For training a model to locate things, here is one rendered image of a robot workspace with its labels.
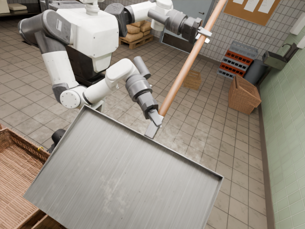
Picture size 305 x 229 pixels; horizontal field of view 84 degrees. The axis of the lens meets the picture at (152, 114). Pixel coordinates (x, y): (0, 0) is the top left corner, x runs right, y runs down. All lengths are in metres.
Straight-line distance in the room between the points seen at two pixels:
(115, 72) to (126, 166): 0.34
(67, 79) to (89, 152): 0.31
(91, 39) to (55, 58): 0.18
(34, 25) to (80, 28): 0.16
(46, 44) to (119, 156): 0.49
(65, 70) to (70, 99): 0.12
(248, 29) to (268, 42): 0.58
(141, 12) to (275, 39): 4.34
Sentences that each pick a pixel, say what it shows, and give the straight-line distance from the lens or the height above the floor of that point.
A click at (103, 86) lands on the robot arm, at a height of 1.23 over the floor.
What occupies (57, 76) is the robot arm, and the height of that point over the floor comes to 1.23.
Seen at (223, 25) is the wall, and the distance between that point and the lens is 5.09.
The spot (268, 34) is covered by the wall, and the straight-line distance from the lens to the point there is 5.13.
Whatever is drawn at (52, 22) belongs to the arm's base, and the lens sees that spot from 0.77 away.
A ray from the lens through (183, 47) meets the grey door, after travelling 5.34.
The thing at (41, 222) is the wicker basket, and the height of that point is 0.79.
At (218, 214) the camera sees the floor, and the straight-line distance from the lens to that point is 2.01.
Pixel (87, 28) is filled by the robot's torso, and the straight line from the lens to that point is 0.83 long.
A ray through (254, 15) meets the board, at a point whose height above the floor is 1.34.
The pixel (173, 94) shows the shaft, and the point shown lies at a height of 1.29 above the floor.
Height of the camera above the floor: 1.63
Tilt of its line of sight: 40 degrees down
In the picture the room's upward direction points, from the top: 17 degrees clockwise
